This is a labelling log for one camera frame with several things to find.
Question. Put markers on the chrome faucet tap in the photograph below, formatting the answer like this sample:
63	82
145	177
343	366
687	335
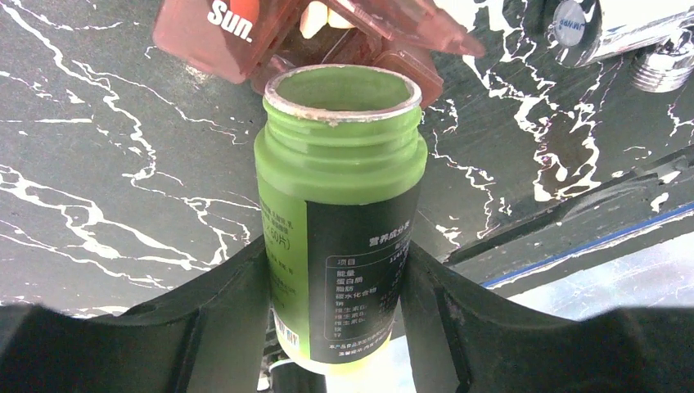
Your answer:
659	33

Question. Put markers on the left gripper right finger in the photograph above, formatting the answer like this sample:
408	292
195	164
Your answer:
463	337

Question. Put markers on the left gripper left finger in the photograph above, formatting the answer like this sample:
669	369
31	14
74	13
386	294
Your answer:
205	336

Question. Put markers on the red pill organizer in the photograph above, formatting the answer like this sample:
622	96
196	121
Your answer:
252	41

